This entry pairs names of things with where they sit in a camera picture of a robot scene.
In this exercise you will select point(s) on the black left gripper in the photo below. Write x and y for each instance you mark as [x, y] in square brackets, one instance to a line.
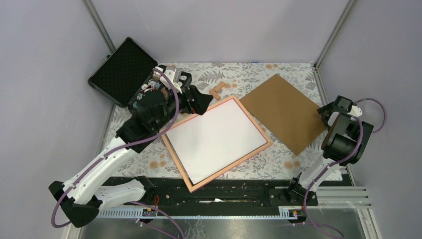
[201, 102]

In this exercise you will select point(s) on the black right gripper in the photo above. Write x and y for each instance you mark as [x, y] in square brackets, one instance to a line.
[325, 108]

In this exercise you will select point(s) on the brown cardboard backing board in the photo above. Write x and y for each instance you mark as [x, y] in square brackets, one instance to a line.
[286, 112]

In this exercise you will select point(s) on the mountain sea photo print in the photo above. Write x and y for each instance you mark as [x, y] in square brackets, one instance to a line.
[214, 138]

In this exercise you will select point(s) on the light wooden picture frame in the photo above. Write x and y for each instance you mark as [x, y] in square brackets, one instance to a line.
[217, 142]

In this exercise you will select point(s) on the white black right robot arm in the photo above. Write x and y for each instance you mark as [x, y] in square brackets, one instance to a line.
[344, 144]

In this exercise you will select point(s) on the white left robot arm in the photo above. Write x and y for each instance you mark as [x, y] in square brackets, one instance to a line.
[81, 198]

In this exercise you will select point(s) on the wooden block lying piece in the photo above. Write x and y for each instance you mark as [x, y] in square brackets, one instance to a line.
[215, 94]

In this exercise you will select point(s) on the wooden block upright piece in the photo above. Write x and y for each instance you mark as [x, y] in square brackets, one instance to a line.
[219, 86]

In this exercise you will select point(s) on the black poker chip case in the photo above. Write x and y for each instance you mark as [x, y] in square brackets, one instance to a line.
[129, 71]

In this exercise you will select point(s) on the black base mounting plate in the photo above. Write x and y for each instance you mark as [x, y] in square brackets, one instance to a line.
[220, 197]

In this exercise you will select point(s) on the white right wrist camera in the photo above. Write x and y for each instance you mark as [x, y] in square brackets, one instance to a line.
[355, 111]

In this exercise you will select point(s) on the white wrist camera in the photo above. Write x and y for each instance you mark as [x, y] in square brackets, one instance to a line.
[173, 74]
[355, 111]

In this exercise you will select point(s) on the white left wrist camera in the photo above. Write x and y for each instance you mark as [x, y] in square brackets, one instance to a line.
[173, 74]

